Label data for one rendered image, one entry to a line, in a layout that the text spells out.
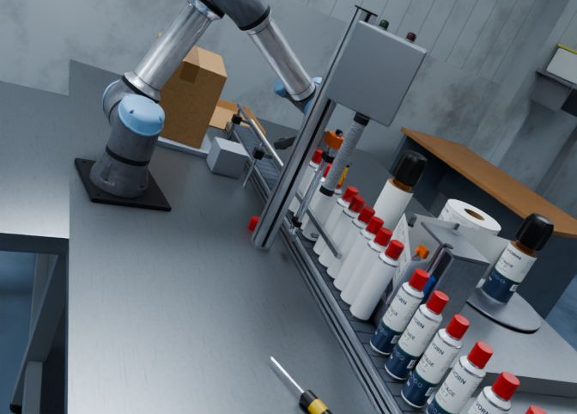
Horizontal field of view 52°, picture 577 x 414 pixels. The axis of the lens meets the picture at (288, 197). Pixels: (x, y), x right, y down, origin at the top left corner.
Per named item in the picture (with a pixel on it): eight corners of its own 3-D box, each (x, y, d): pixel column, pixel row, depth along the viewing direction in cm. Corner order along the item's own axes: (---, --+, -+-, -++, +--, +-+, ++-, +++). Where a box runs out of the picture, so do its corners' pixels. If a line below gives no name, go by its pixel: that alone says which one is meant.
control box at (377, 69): (388, 128, 139) (427, 51, 132) (323, 96, 141) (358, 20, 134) (392, 122, 148) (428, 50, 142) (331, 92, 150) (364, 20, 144)
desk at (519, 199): (419, 221, 522) (462, 143, 495) (543, 329, 419) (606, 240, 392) (358, 211, 479) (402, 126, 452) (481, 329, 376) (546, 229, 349)
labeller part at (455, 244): (489, 266, 129) (491, 262, 128) (451, 257, 124) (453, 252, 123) (456, 233, 140) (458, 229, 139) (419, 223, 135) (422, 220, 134)
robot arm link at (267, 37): (252, -38, 138) (342, 107, 170) (236, -46, 147) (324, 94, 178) (213, -6, 138) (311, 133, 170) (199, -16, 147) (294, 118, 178)
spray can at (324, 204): (321, 242, 168) (352, 180, 161) (307, 242, 165) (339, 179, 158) (311, 233, 172) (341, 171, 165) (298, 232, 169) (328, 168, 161)
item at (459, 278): (435, 356, 137) (492, 265, 128) (391, 350, 132) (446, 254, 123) (407, 317, 149) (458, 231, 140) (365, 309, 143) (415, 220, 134)
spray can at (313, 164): (303, 216, 180) (331, 157, 173) (288, 212, 178) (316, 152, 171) (300, 209, 185) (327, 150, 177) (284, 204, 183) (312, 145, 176)
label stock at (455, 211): (484, 258, 216) (505, 224, 211) (472, 270, 199) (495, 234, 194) (436, 228, 223) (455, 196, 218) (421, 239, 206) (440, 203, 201)
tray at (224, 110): (262, 141, 249) (266, 133, 247) (204, 124, 237) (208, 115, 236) (245, 115, 273) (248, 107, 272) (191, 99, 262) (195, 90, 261)
